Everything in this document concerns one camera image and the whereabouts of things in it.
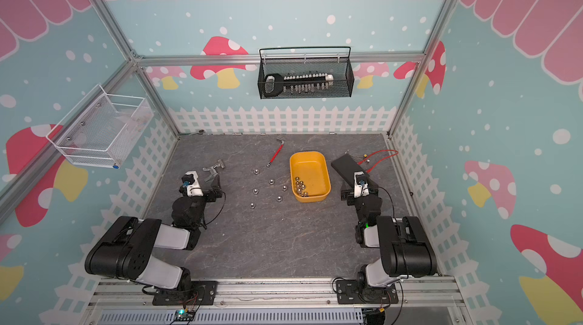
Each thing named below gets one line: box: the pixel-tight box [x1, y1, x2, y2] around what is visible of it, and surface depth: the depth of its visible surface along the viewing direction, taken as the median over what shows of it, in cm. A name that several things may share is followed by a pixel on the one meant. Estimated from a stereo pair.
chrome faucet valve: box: [202, 159, 225, 175], surface depth 108 cm
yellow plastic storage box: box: [289, 151, 332, 203], surface depth 105 cm
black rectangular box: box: [330, 153, 371, 189], surface depth 108 cm
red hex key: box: [266, 138, 285, 168], surface depth 115 cm
